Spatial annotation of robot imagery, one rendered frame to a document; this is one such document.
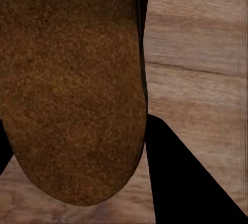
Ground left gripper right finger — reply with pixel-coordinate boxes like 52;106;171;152
145;114;248;224

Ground sandal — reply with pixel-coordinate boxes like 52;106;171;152
0;0;148;206

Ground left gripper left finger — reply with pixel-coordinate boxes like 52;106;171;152
0;118;13;176

